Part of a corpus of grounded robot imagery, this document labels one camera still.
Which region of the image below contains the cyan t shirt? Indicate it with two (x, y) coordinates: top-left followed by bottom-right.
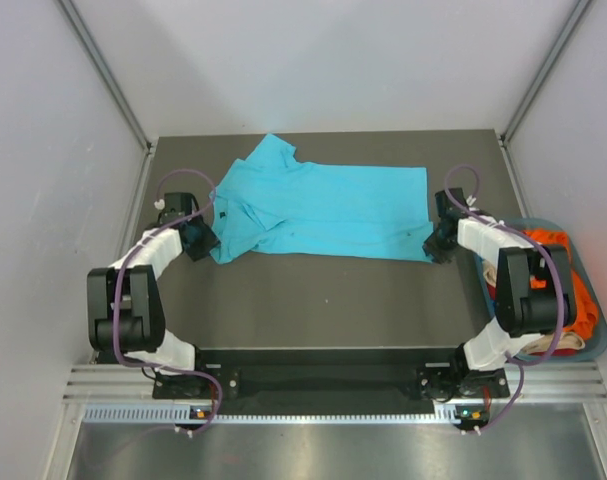
(211, 134), (433, 264)

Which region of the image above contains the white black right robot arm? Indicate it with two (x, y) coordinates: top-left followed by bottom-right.
(423, 188), (577, 396)

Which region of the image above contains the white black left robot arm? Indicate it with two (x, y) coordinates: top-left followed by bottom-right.
(86, 192), (218, 397)

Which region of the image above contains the red t shirt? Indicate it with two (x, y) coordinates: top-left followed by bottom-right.
(486, 283), (586, 360)

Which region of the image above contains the blue laundry basket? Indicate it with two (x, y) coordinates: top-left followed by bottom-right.
(474, 218), (607, 363)

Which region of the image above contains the orange t shirt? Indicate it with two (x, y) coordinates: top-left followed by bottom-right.
(523, 228), (599, 341)

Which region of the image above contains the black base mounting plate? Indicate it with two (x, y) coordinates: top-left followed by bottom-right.
(133, 348), (509, 414)

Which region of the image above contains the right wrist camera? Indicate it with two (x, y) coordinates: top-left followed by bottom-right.
(466, 195), (480, 212)

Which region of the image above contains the white slotted cable duct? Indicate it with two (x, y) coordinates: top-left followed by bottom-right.
(83, 404), (484, 425)

